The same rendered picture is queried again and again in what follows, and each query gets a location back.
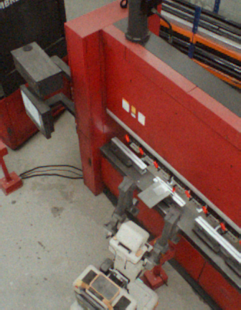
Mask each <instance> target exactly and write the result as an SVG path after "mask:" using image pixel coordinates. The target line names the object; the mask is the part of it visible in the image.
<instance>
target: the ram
mask: <svg viewBox="0 0 241 310"><path fill-rule="evenodd" d="M105 80H106V101H107V109H108V110H109V111H110V112H111V113H113V114H114V115H115V116H116V117H117V118H118V119H120V120H121V121H122V122H123V123H124V124H125V125H126V126H127V127H129V128H130V129H131V130H132V132H134V133H135V134H136V135H137V136H138V137H139V138H141V139H142V140H143V141H144V142H145V143H146V144H147V145H149V146H150V147H151V148H152V149H153V150H154V151H155V152H156V153H157V154H158V155H159V156H160V157H161V158H162V159H163V160H164V161H165V162H166V163H167V164H169V165H170V166H171V167H172V168H173V169H174V170H175V171H176V172H178V173H179V174H180V175H181V176H182V177H183V178H185V180H187V181H188V183H190V184H191V185H192V186H193V187H194V188H195V189H196V190H197V191H199V192H200V193H201V194H202V195H203V196H204V197H206V198H207V199H208V200H209V201H210V202H211V203H213V204H214V205H215V206H216V207H217V208H218V209H219V210H221V211H222V212H223V213H224V214H225V215H226V216H228V218H230V219H231V221H233V222H234V223H235V224H236V226H238V227H239V229H241V150H239V149H238V148H237V147H236V146H234V145H233V144H231V143H230V142H229V141H228V140H227V139H225V138H224V137H223V136H221V135H220V134H218V133H217V132H216V131H215V130H214V129H213V128H211V127H210V126H208V125H207V124H206V123H205V122H204V121H202V120H201V119H200V118H198V117H197V116H195V115H194V114H193V113H192V112H191V111H189V110H188V109H187V108H185V107H184V106H183V105H182V104H181V103H179V102H178V101H176V100H175V99H174V98H172V97H171V96H170V95H169V94H168V93H166V92H165V91H164V90H162V89H161V88H160V87H159V86H157V85H156V84H155V83H153V82H152V81H151V80H149V79H148V78H147V77H146V76H145V75H143V74H142V73H140V72H139V71H138V70H137V69H136V68H135V67H134V66H132V65H131V64H130V63H128V62H127V61H126V60H124V59H123V58H122V57H121V56H120V55H118V54H117V53H116V52H114V51H113V50H112V49H111V48H109V47H108V46H107V45H105ZM123 99H125V100H126V101H127V102H129V112H128V111H127V110H126V109H125V108H123ZM132 106H133V107H134V108H135V109H136V114H135V113H134V112H133V111H132ZM138 112H140V113H141V114H143V115H144V116H145V117H146V118H145V126H144V125H143V124H142V123H141V122H140V121H139V120H138ZM107 113H108V114H109V115H110V116H112V115H111V114H110V113H109V112H108V111H107ZM132 113H133V114H134V115H136V117H133V116H132ZM112 117H113V118H114V119H115V120H116V121H117V122H118V123H119V124H120V125H122V127H124V129H125V130H127V131H128V132H129V133H130V134H131V135H132V136H133V137H134V138H136V139H137V140H138V141H139V142H140V143H141V144H142V145H144V146H145V147H146V148H147V149H148V150H149V151H150V152H151V153H152V154H153V155H154V156H155V157H156V158H157V159H158V160H159V161H160V162H161V163H162V164H163V165H164V166H166V167H167V168H168V169H169V170H170V171H171V172H172V173H174V174H175V175H176V176H177V177H178V178H179V179H180V180H182V181H183V183H185V185H186V186H188V187H189V188H190V189H191V190H192V191H193V192H194V193H195V194H197V195H198V196H199V197H200V198H201V199H202V200H203V201H204V202H206V203H207V204H208V205H209V206H210V207H211V208H213V209H214V210H215V211H216V212H217V213H218V214H219V215H221V216H222V217H223V218H224V219H225V220H226V221H227V222H228V223H229V224H231V226H232V227H233V228H234V229H235V230H236V231H238V233H239V234H241V232H240V231H239V230H238V229H237V228H236V227H235V226H234V225H232V223H231V222H230V221H229V220H228V219H227V218H225V217H224V216H223V215H222V214H221V213H220V212H219V211H217V210H216V209H215V208H214V207H213V206H212V205H210V204H209V203H208V202H207V201H206V200H205V199H204V198H202V197H201V196H200V195H199V194H198V193H197V192H195V191H194V190H193V189H192V188H191V187H190V186H189V185H188V184H187V183H186V182H185V181H184V180H183V179H182V178H180V177H179V176H178V175H177V174H176V173H175V172H174V171H172V170H171V169H170V168H169V167H168V166H167V165H166V164H165V163H163V162H162V160H160V158H158V157H157V155H155V153H154V152H152V150H150V149H149V148H148V147H147V146H146V145H145V144H143V143H142V142H141V141H140V140H139V139H138V138H137V137H136V136H134V135H133V134H132V133H131V132H130V131H129V130H128V129H127V128H126V127H125V126H124V125H123V124H122V123H120V122H119V121H118V120H117V119H116V118H115V117H114V116H112Z"/></svg>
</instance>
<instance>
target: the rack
mask: <svg viewBox="0 0 241 310"><path fill-rule="evenodd" d="M220 1H221V0H215V2H214V8H213V12H214V13H217V14H218V11H219V5H220ZM215 8H216V10H215ZM201 10H202V8H199V7H198V6H196V11H195V15H194V23H193V28H192V32H189V31H187V30H185V29H182V28H181V27H179V26H176V25H175V24H172V23H170V22H169V23H170V24H171V27H172V30H174V31H175V32H178V33H180V34H183V35H184V36H186V37H189V38H190V45H189V53H188V56H187V57H189V58H191V59H192V60H193V61H195V62H196V63H198V64H199V65H201V66H202V67H203V68H205V69H206V70H208V71H210V72H211V73H212V74H213V75H216V76H217V77H219V78H222V79H223V80H226V81H228V82H230V83H232V84H234V85H236V86H237V87H239V88H241V81H239V80H237V79H235V78H233V77H232V76H228V75H227V74H225V73H222V72H220V71H218V70H216V69H214V68H211V67H209V66H207V65H205V64H203V63H201V62H200V61H198V60H194V59H193V54H194V48H195V43H196V41H198V42H200V43H202V44H205V45H206V46H208V47H211V48H213V49H215V50H217V51H220V52H222V53H224V54H225V55H228V56H230V57H232V58H235V59H236V60H239V61H240V62H241V55H240V54H238V53H236V52H233V51H232V50H229V49H227V48H225V47H222V46H220V45H219V44H216V43H214V42H212V41H209V40H208V39H206V38H203V37H200V36H199V35H197V31H198V27H199V20H200V15H201ZM198 15H199V16H198ZM197 19H198V21H197ZM160 25H162V26H165V27H167V28H169V26H168V24H167V23H166V22H164V21H163V20H162V19H160ZM196 27H197V28H196ZM195 31H196V32H195ZM192 45H193V46H192Z"/></svg>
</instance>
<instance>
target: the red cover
mask: <svg viewBox="0 0 241 310"><path fill-rule="evenodd" d="M102 33H103V43H104V44H105V45H107V46H108V47H109V48H111V49H112V50H113V51H114V52H116V53H117V54H118V55H120V56H121V57H122V58H123V59H124V60H126V61H127V62H128V63H130V64H131V65H132V66H134V67H135V68H136V69H137V70H138V71H139V72H140V73H142V74H143V75H145V76H146V77H147V78H148V79H149V80H151V81H152V82H153V83H155V84H156V85H157V86H159V87H160V88H161V89H162V90H164V91H165V92H166V93H168V94H169V95H170V96H171V97H172V98H174V99H175V100H176V101H178V102H179V103H180V104H182V105H183V106H184V107H185V108H187V109H188V110H189V111H191V112H192V113H193V114H194V115H195V116H197V117H198V118H200V119H201V120H202V121H204V122H205V123H206V124H207V125H208V126H210V127H211V128H213V129H214V130H215V131H216V132H217V133H218V134H220V135H221V136H223V137H224V138H225V139H227V140H228V141H229V142H230V143H231V144H233V145H234V146H236V147H237V148H238V149H239V150H241V118H240V117H238V116H237V115H235V114H234V113H233V112H232V111H230V110H229V109H227V108H226V107H224V106H223V105H222V104H221V103H219V102H218V101H216V100H215V99H214V98H212V97H211V96H210V95H208V94H206V93H205V92H204V91H203V90H201V89H200V88H198V87H196V85H195V84H193V83H192V82H190V81H189V80H187V79H186V78H185V77H184V76H182V75H180V74H179V73H178V72H177V71H175V70H174V69H173V68H171V67H169V66H168V65H167V64H166V63H165V62H163V61H161V60H160V59H159V58H158V57H156V56H155V55H153V54H152V53H150V52H149V51H148V50H147V49H145V48H144V47H142V46H141V45H140V44H139V43H135V42H131V41H129V40H127V39H126V35H125V34H124V33H123V32H122V31H120V30H119V29H117V28H116V27H114V26H113V25H110V26H108V27H105V28H103V29H102Z"/></svg>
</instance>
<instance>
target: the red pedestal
mask: <svg viewBox="0 0 241 310"><path fill-rule="evenodd" d="M7 154H8V151H7V149H6V147H5V145H4V144H3V143H2V142H1V140H0V167H1V170H2V171H3V174H4V177H3V178H1V179H0V190H1V191H2V192H3V193H4V195H5V196H8V195H9V194H11V193H12V192H14V191H16V190H18V189H19V188H21V187H23V184H22V181H21V179H20V178H19V177H18V176H17V174H16V173H15V172H12V173H10V174H9V173H8V171H7V168H6V165H5V163H4V160H3V156H6V155H7Z"/></svg>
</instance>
